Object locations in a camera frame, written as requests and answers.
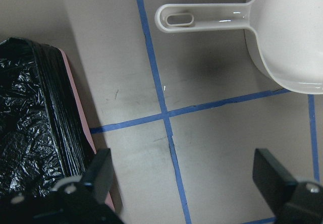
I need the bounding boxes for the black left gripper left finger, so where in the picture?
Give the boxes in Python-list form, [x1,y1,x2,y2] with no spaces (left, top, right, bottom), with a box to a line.
[81,148,113,204]

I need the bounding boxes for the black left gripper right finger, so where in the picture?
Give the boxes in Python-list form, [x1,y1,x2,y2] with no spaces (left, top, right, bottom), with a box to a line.
[252,148,298,215]

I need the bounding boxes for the beige plastic dustpan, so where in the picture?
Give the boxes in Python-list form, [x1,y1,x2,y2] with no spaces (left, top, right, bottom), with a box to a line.
[154,0,322,95]

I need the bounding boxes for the pink bin black liner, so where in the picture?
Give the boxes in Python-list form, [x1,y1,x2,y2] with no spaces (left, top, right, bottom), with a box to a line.
[0,37,123,213]

